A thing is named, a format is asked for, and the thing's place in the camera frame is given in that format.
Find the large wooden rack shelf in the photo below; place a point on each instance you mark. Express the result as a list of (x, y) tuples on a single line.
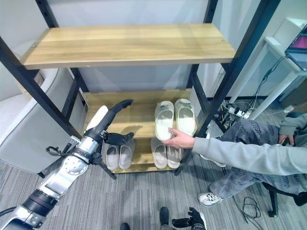
[(129, 45)]

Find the robot right hand black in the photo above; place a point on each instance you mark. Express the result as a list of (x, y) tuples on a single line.
[(195, 216)]

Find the white armchair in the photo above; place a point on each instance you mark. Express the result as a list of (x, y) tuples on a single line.
[(26, 134)]

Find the cream foam slipper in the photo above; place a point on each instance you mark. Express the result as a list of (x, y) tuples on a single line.
[(163, 119), (185, 117)]

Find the person's legs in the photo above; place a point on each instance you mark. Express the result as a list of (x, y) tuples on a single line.
[(254, 131)]

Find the robot dark foot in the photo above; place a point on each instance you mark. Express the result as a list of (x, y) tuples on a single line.
[(164, 214), (125, 226)]

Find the white desk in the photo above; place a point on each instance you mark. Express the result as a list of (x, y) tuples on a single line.
[(275, 72)]

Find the robot dark left foot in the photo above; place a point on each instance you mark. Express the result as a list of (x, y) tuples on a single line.
[(125, 226)]

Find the black metal rack frame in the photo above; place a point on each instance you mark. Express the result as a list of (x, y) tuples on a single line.
[(21, 72)]

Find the robot left hand black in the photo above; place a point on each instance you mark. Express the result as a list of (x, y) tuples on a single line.
[(98, 117)]

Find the person's right hand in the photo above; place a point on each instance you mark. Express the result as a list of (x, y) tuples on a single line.
[(181, 140)]

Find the open laptop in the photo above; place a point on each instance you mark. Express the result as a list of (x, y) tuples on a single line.
[(298, 48)]

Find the robot left arm silver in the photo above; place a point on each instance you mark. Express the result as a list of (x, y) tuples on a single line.
[(64, 167)]

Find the white power strip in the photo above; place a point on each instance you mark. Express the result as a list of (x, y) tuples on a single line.
[(238, 112)]

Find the black chair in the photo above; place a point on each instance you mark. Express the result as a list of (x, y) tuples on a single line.
[(275, 194)]

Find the robot dark right foot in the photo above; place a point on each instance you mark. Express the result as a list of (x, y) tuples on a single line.
[(164, 214)]

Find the person's left hand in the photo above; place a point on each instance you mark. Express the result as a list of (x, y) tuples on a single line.
[(286, 138)]

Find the person's white shoe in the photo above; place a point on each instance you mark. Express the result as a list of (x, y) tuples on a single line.
[(213, 161), (209, 199)]

